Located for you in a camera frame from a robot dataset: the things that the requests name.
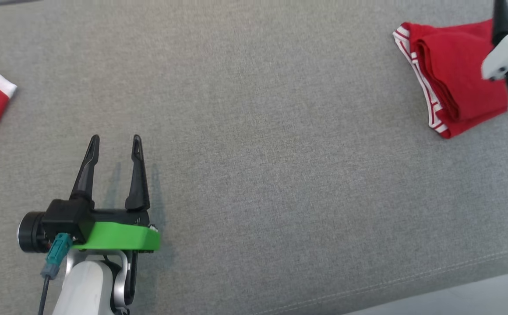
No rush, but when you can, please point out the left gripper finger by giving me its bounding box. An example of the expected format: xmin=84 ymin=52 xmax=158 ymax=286
xmin=124 ymin=134 xmax=151 ymax=212
xmin=69 ymin=134 xmax=101 ymax=207

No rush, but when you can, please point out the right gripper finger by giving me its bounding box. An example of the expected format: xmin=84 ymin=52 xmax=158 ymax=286
xmin=491 ymin=0 xmax=508 ymax=46

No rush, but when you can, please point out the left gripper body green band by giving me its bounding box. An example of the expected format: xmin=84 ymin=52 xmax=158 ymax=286
xmin=17 ymin=207 xmax=162 ymax=254

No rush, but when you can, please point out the grey fabric sofa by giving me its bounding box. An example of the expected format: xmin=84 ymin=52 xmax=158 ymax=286
xmin=0 ymin=0 xmax=508 ymax=315

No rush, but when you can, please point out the left arm teal plug cable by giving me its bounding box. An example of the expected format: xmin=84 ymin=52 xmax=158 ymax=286
xmin=38 ymin=233 xmax=73 ymax=315

